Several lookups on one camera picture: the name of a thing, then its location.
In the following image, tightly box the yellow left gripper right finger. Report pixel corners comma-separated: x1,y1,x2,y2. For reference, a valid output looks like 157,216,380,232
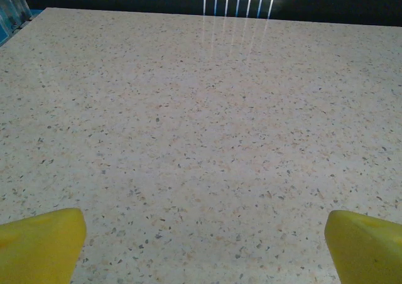
323,210,402,284

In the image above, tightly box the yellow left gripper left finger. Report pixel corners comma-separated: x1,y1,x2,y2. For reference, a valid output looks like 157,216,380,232
0,207,87,284

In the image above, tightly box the aluminium frame post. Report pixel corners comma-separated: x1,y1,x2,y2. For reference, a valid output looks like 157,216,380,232
0,0,33,43

